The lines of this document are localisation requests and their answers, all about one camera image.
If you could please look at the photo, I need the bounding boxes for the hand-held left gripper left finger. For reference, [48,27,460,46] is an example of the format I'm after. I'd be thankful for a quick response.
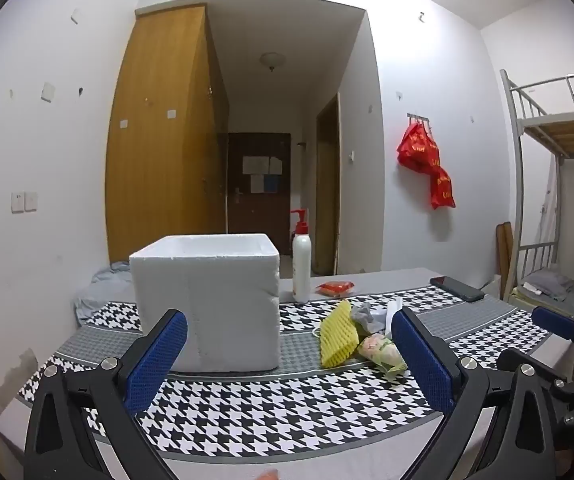
[23,308,190,480]

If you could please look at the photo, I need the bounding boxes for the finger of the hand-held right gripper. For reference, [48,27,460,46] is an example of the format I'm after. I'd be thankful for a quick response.
[496,347,568,391]
[532,306,574,356]

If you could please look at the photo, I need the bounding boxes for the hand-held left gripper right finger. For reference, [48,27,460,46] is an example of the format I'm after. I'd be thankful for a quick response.
[391,306,572,480]

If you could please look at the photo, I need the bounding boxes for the white face mask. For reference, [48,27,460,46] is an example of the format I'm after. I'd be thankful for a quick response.
[384,297,405,336]

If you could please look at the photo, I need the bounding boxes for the white foam box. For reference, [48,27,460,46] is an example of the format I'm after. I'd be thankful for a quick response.
[129,232,281,375]

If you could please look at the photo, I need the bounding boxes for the yellow foam fruit net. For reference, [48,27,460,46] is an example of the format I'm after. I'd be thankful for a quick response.
[318,300,358,367]

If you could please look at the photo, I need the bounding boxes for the grey folded clothing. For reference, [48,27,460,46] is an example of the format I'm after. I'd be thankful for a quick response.
[524,269,574,301]

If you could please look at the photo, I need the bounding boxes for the black smartphone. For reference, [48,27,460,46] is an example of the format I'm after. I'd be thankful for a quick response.
[429,276,486,303]

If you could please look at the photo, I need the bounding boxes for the wooden planks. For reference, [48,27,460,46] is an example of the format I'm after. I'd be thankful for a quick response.
[497,222,515,301]

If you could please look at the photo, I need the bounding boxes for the grey cloth bundle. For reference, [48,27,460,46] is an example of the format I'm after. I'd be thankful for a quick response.
[73,262,135,323]

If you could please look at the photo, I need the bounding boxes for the red snack packet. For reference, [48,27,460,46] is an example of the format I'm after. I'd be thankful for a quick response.
[315,280,357,297]

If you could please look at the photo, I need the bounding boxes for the white red pump lotion bottle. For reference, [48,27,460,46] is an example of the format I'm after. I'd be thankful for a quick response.
[289,208,312,304]

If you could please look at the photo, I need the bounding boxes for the metal bunk bed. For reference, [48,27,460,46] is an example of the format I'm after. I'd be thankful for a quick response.
[499,69,574,311]

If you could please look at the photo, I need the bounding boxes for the dark brown door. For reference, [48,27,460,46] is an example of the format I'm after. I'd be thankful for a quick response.
[227,132,292,246]

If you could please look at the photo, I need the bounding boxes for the light wooden door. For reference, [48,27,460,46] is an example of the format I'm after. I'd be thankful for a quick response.
[315,94,340,276]

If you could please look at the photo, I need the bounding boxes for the wooden wardrobe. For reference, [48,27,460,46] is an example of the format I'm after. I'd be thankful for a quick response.
[105,4,230,266]

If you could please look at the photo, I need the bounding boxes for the red plastic bag bundle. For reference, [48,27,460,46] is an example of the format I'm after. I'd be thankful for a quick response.
[397,122,456,210]

